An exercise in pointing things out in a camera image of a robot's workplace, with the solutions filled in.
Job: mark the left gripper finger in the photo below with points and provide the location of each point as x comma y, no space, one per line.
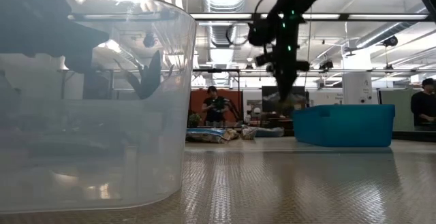
133,82
152,77

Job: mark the teal plastic bin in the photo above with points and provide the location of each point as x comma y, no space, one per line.
344,125

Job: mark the light blue granola bar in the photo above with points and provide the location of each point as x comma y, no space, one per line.
207,135

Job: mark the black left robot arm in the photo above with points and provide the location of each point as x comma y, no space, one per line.
30,30

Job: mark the orange partition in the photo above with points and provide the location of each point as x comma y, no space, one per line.
199,101

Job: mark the long ceiling light fixture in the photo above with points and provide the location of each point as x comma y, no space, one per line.
323,16

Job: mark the small green background plant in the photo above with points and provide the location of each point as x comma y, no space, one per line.
194,119

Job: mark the white pillar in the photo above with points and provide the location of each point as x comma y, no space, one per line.
357,81

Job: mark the person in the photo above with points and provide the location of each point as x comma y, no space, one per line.
214,108
424,105

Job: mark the clear plastic bin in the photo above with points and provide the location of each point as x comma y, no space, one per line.
102,149

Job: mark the green partition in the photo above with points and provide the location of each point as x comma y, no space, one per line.
396,110

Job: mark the dark wall picture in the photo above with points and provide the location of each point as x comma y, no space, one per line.
270,98

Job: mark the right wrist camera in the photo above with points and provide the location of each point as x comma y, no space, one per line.
260,33

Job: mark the black table frame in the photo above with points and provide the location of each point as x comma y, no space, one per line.
413,135

